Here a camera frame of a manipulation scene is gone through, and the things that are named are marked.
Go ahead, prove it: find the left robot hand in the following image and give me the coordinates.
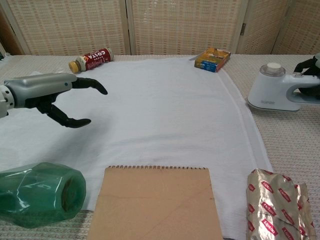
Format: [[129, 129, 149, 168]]
[[0, 72, 109, 129]]

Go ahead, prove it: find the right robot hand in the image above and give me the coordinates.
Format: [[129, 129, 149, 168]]
[[292, 52, 320, 98]]

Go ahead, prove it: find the white handheld iron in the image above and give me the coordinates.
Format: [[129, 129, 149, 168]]
[[246, 62, 320, 112]]

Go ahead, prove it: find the red Costa coffee bottle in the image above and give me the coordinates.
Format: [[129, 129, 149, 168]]
[[68, 47, 115, 74]]

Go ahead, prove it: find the beige woven table cloth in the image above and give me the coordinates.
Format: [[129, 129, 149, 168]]
[[0, 53, 320, 240]]

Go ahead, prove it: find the yellow and blue carton box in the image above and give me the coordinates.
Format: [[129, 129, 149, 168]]
[[194, 47, 232, 73]]

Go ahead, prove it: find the white towel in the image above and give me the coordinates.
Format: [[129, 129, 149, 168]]
[[0, 55, 274, 240]]

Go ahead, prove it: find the green plastic spray bottle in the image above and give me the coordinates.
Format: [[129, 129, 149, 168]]
[[0, 161, 87, 230]]

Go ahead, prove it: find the woven folding screen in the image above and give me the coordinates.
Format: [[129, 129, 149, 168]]
[[0, 0, 320, 56]]

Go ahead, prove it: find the gold Lipton foil packet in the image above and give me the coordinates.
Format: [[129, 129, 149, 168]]
[[245, 168, 317, 240]]

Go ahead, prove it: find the brown spiral notebook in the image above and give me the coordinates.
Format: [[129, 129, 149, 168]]
[[87, 164, 224, 240]]

